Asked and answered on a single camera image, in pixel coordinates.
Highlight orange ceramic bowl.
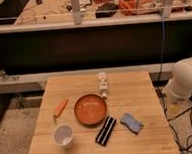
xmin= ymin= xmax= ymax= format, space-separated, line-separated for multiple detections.
xmin=74 ymin=94 xmax=107 ymax=126

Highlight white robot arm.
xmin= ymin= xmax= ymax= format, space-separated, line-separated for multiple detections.
xmin=164 ymin=57 xmax=192 ymax=101

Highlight dark bowl on shelf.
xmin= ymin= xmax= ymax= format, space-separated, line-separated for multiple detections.
xmin=95 ymin=2 xmax=118 ymax=18

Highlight white plastic bottle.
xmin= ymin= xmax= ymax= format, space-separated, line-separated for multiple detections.
xmin=98 ymin=72 xmax=109 ymax=99

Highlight orange carrot toy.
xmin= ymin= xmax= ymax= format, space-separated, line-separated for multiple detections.
xmin=53 ymin=99 xmax=68 ymax=118

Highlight black white striped eraser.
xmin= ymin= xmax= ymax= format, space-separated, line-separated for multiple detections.
xmin=95 ymin=116 xmax=116 ymax=146

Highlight white plastic cup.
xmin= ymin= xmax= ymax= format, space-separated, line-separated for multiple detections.
xmin=53 ymin=123 xmax=74 ymax=149

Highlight orange box on shelf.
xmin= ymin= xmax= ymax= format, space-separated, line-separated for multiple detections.
xmin=118 ymin=0 xmax=187 ymax=17

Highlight blue cable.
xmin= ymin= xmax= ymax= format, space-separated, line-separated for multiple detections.
xmin=151 ymin=18 xmax=170 ymax=85

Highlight black cables on floor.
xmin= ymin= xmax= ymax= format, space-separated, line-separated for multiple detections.
xmin=160 ymin=87 xmax=192 ymax=154

